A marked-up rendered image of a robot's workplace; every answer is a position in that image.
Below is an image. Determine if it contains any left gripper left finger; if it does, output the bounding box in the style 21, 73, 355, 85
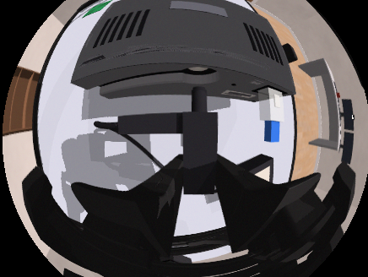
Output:
71, 154, 183, 258

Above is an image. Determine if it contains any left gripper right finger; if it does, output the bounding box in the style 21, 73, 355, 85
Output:
215, 154, 321, 253

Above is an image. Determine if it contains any small black appliance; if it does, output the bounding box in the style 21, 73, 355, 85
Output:
71, 0, 296, 142

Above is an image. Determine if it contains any flat green bar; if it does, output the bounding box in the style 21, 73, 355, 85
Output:
84, 0, 112, 17

